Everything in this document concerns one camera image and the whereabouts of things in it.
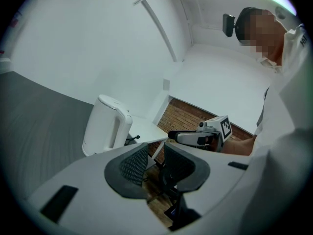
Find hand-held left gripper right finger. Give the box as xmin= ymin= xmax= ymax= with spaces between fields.
xmin=164 ymin=142 xmax=253 ymax=216

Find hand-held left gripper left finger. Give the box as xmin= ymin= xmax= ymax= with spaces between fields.
xmin=26 ymin=142 xmax=170 ymax=235

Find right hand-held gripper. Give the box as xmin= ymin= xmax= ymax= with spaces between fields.
xmin=168 ymin=115 xmax=232 ymax=154

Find white electric kettle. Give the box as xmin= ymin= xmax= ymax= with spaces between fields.
xmin=82 ymin=94 xmax=134 ymax=157

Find person's right forearm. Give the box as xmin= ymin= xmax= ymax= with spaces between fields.
xmin=221 ymin=137 xmax=258 ymax=156

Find white desk leg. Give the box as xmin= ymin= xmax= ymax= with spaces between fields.
xmin=146 ymin=138 xmax=169 ymax=167

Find black office chair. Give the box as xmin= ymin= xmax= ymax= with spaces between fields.
xmin=144 ymin=160 xmax=196 ymax=231

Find person's white shirt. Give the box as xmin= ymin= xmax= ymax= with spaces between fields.
xmin=254 ymin=23 xmax=311 ymax=156

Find person's head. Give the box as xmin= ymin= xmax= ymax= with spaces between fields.
xmin=236 ymin=6 xmax=286 ymax=66

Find black cable with plug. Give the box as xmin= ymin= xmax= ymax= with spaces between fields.
xmin=125 ymin=134 xmax=142 ymax=146

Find white wall trunking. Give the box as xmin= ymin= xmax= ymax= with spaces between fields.
xmin=127 ymin=0 xmax=184 ymax=63

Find black head camera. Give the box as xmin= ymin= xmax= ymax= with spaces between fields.
xmin=222 ymin=13 xmax=237 ymax=38

